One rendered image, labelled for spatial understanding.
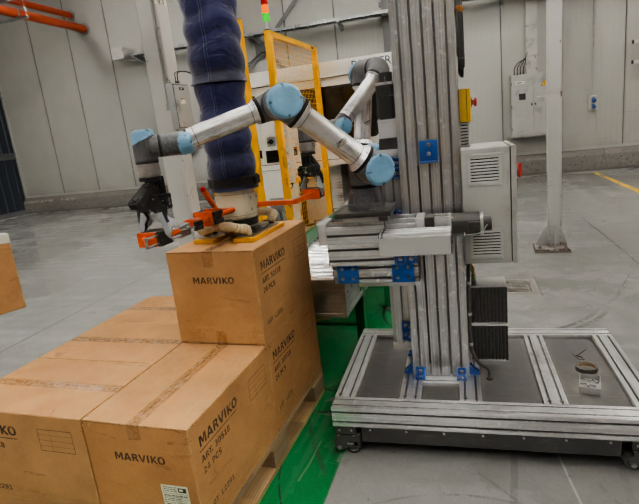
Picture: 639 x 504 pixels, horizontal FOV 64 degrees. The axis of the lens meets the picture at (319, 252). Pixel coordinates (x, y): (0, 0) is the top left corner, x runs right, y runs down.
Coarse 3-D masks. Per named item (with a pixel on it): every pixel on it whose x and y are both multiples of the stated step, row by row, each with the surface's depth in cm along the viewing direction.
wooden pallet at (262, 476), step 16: (320, 368) 269; (320, 384) 268; (304, 400) 262; (304, 416) 248; (288, 432) 237; (272, 448) 209; (288, 448) 225; (272, 464) 212; (256, 480) 206; (272, 480) 208; (240, 496) 182; (256, 496) 197
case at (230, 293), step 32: (288, 224) 243; (192, 256) 206; (224, 256) 202; (256, 256) 200; (288, 256) 231; (192, 288) 210; (224, 288) 205; (256, 288) 201; (288, 288) 230; (192, 320) 215; (224, 320) 209; (256, 320) 205; (288, 320) 229
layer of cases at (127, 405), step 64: (128, 320) 255; (0, 384) 197; (64, 384) 191; (128, 384) 185; (192, 384) 180; (256, 384) 197; (0, 448) 181; (64, 448) 170; (128, 448) 161; (192, 448) 155; (256, 448) 195
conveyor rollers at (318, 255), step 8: (312, 248) 366; (320, 248) 363; (312, 256) 346; (320, 256) 344; (328, 256) 343; (312, 264) 321; (320, 264) 319; (328, 264) 317; (312, 272) 309; (320, 272) 308; (328, 272) 299
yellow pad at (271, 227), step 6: (276, 222) 238; (282, 222) 240; (252, 228) 219; (258, 228) 228; (264, 228) 227; (270, 228) 228; (276, 228) 233; (252, 234) 216; (258, 234) 217; (264, 234) 220; (234, 240) 213; (240, 240) 213; (246, 240) 212; (252, 240) 211
